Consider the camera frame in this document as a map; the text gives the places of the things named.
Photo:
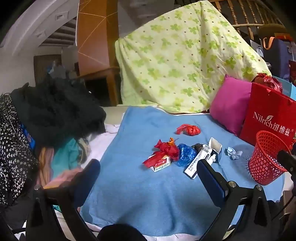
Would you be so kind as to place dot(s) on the long white medicine box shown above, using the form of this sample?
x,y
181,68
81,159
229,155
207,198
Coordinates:
x,y
193,168

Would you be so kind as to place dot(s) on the green floral quilt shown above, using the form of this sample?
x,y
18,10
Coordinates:
x,y
173,58

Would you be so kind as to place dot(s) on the red plastic mesh basket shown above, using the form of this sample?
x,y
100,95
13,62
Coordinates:
x,y
261,162

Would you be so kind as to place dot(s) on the light blue paper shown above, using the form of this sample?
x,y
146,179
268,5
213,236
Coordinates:
x,y
233,153

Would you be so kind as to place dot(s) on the orange wrapper with red ribbon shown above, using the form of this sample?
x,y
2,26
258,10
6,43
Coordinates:
x,y
171,140

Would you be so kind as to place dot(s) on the pile of colourful clothes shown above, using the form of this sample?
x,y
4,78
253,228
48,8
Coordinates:
x,y
67,153

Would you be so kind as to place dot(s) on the pale pink bedsheet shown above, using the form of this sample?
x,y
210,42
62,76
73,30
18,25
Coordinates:
x,y
101,143

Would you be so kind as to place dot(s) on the wooden railing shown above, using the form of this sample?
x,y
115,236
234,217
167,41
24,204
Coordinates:
x,y
242,14

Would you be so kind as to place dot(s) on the red and white medicine box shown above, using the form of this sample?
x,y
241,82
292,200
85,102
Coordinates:
x,y
160,165

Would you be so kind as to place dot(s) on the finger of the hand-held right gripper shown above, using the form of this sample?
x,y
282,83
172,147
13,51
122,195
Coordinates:
x,y
286,161

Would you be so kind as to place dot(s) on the light blue cardboard box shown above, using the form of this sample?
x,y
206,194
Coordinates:
x,y
286,87

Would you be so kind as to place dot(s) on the blue blanket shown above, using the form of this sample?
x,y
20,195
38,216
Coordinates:
x,y
138,197

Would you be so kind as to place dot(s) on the black floral garment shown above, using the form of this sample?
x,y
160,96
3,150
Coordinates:
x,y
13,150

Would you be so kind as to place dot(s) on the blue plastic bag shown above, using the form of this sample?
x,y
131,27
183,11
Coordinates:
x,y
185,154

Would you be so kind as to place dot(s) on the black fuzzy garment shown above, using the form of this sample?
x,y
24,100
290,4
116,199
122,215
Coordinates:
x,y
57,111

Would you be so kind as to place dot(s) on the black plastic bag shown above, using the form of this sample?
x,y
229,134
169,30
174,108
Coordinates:
x,y
197,147

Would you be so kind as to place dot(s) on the pink pillow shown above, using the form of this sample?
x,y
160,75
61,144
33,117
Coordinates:
x,y
231,104

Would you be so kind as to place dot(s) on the red paper shopping bag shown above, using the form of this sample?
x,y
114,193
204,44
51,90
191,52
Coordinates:
x,y
266,104

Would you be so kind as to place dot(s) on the shiny red plastic bag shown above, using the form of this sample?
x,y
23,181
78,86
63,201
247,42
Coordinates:
x,y
268,81

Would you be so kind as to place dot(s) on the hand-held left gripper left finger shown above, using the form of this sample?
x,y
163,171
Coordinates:
x,y
89,176

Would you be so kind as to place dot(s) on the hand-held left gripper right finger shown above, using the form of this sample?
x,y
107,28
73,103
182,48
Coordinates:
x,y
210,183

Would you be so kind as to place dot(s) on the open white cardboard box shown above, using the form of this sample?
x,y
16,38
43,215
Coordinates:
x,y
216,148

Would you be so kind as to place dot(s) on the knotted red cloth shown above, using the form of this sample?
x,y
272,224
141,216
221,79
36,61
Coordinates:
x,y
166,150

